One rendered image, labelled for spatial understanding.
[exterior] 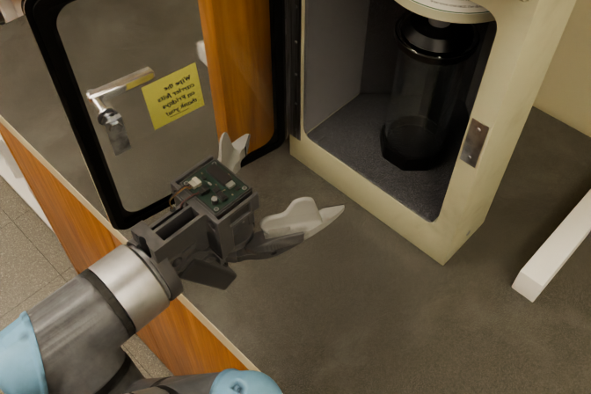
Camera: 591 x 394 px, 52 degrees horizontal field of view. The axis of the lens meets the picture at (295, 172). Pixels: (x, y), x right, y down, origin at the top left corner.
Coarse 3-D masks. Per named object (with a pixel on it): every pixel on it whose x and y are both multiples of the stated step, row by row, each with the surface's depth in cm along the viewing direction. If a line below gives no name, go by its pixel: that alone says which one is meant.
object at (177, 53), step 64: (128, 0) 64; (192, 0) 69; (256, 0) 75; (128, 64) 69; (192, 64) 75; (256, 64) 82; (128, 128) 76; (192, 128) 83; (256, 128) 91; (128, 192) 83
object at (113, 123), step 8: (112, 112) 72; (104, 120) 72; (112, 120) 71; (120, 120) 72; (112, 128) 72; (120, 128) 72; (112, 136) 73; (120, 136) 74; (112, 144) 74; (120, 144) 75; (128, 144) 75; (120, 152) 75
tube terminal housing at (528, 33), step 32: (480, 0) 59; (512, 0) 56; (544, 0) 55; (512, 32) 58; (544, 32) 61; (512, 64) 60; (544, 64) 68; (480, 96) 66; (512, 96) 66; (512, 128) 74; (320, 160) 98; (480, 160) 71; (352, 192) 96; (384, 192) 90; (448, 192) 79; (480, 192) 81; (416, 224) 89; (448, 224) 83; (480, 224) 94; (448, 256) 89
